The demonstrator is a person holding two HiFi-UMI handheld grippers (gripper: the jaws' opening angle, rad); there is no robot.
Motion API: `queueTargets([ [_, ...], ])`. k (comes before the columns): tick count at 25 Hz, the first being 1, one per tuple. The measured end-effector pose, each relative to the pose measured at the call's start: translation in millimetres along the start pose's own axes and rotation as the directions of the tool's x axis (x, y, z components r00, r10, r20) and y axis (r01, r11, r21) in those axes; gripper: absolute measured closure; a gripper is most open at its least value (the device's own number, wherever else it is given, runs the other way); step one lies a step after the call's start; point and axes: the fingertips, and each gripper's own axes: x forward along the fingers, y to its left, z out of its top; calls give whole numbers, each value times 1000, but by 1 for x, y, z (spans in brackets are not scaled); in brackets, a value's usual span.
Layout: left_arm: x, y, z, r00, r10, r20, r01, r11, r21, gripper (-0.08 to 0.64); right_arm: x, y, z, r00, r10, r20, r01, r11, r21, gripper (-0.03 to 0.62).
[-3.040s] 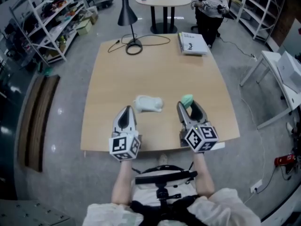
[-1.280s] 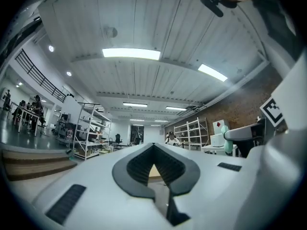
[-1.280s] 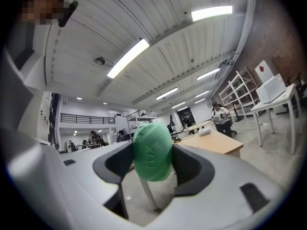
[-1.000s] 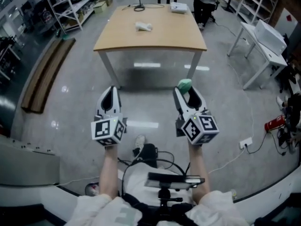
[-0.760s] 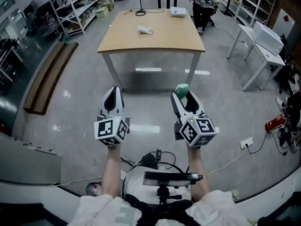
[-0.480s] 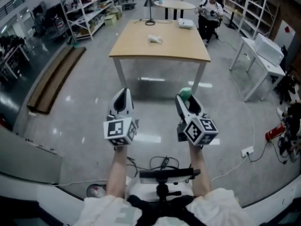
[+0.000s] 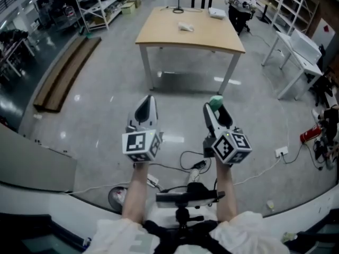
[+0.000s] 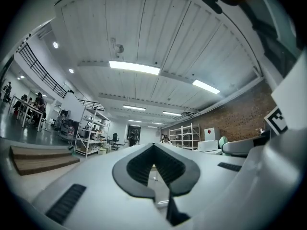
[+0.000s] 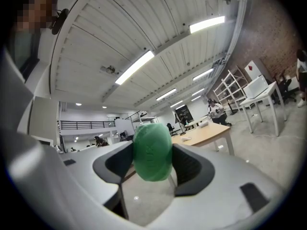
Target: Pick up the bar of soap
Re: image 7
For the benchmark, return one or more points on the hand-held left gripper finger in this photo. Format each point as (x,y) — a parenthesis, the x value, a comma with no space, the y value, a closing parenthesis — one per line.
(131,119)
(155,115)

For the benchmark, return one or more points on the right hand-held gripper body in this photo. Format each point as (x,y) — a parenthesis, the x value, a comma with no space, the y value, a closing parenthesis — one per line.
(230,147)

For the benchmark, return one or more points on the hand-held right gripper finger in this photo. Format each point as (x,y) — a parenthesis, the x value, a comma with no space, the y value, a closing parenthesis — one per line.
(210,120)
(228,120)

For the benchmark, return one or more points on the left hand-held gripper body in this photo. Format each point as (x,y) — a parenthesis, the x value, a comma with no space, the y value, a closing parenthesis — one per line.
(137,144)

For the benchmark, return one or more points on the green soft object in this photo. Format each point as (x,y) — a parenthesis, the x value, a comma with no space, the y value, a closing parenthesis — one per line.
(215,102)

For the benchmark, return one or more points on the mint green and white plastic object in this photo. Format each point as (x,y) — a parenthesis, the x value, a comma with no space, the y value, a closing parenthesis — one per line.
(185,27)

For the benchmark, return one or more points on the person's left forearm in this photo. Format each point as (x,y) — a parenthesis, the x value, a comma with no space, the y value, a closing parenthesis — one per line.
(135,194)

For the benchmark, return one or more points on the person's right forearm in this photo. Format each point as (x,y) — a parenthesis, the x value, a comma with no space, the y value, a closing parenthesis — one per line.
(225,192)

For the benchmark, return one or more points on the black power adapter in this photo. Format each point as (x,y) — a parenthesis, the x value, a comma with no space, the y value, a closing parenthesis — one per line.
(200,164)

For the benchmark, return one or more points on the white power strip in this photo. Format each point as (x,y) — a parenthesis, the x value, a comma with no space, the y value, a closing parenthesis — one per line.
(152,180)
(281,152)

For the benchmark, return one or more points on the person's white shoe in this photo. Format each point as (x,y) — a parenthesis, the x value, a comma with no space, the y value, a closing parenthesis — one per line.
(194,174)

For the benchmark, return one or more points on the black trash bin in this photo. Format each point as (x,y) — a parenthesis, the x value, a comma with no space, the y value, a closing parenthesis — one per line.
(114,198)

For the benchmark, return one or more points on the small yellow-green bottle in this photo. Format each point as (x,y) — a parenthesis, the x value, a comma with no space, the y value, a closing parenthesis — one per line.
(270,205)

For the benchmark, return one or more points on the brown wooden planks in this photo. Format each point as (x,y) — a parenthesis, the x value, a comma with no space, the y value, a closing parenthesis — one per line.
(66,75)

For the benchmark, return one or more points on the red fire extinguisher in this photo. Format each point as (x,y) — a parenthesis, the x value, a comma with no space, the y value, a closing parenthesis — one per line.
(310,134)

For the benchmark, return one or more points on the wooden table with white legs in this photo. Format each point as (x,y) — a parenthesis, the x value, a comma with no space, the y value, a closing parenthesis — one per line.
(164,33)

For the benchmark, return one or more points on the person's white shirt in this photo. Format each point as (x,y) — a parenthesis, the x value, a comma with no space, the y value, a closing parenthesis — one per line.
(243,234)

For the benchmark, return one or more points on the white side table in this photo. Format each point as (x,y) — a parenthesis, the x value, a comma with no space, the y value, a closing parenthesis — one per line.
(304,65)

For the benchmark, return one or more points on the grey cabinet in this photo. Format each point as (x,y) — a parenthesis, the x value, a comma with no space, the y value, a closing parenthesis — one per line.
(34,165)

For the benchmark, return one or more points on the white box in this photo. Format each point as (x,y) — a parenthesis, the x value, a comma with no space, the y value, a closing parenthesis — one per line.
(304,45)

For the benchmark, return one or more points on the white book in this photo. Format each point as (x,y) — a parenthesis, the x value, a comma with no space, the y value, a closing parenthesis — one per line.
(216,12)

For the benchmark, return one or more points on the pale green box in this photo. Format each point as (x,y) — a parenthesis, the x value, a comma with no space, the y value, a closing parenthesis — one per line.
(128,8)

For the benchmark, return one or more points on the white shelf rack with goods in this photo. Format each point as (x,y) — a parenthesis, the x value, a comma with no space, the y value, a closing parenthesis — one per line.
(100,4)

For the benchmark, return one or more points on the empty white shelf rack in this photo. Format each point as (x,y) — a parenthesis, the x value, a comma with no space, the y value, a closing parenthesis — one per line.
(288,1)

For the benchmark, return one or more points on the black chest camera mount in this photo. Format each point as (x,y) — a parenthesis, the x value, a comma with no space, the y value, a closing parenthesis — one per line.
(182,196)

